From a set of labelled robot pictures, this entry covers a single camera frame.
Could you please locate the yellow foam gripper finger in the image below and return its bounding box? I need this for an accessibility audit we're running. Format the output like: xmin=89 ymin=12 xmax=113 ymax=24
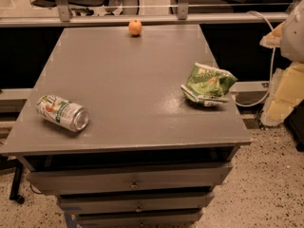
xmin=260 ymin=62 xmax=304 ymax=126
xmin=259 ymin=22 xmax=285 ymax=48

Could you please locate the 7up soda can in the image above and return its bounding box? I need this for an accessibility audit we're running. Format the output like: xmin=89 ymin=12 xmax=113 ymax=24
xmin=36 ymin=95 xmax=89 ymax=132

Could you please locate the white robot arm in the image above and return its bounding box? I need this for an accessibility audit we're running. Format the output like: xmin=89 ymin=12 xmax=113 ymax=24
xmin=260 ymin=0 xmax=304 ymax=126

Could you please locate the green chip bag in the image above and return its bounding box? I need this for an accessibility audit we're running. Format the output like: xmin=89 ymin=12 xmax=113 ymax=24
xmin=180 ymin=63 xmax=238 ymax=107

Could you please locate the orange fruit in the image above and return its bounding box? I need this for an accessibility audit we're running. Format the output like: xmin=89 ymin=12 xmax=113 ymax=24
xmin=128 ymin=20 xmax=143 ymax=36

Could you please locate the grey drawer cabinet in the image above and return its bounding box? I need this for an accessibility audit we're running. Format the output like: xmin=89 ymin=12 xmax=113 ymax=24
xmin=0 ymin=24 xmax=253 ymax=228

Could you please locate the bottom grey drawer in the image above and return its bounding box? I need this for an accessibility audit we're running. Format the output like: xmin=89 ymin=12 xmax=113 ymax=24
xmin=77 ymin=209 xmax=202 ymax=228

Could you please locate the grey drawer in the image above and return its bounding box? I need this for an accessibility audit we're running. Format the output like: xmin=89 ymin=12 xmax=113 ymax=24
xmin=59 ymin=192 xmax=214 ymax=215
xmin=77 ymin=209 xmax=202 ymax=228
xmin=27 ymin=161 xmax=232 ymax=195

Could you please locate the top grey drawer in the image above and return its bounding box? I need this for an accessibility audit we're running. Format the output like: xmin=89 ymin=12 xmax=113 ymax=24
xmin=27 ymin=161 xmax=232 ymax=195

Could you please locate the middle grey drawer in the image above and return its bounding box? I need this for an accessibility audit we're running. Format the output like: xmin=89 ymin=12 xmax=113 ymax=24
xmin=59 ymin=192 xmax=214 ymax=215

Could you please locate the black stand leg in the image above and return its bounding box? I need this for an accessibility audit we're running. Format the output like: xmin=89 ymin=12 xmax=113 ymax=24
xmin=0 ymin=155 xmax=25 ymax=204

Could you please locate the white cable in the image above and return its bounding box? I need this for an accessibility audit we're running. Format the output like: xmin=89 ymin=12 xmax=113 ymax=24
xmin=235 ymin=10 xmax=277 ymax=108

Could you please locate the metal railing frame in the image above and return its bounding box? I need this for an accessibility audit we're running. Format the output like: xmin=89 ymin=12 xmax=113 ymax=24
xmin=0 ymin=0 xmax=304 ymax=29

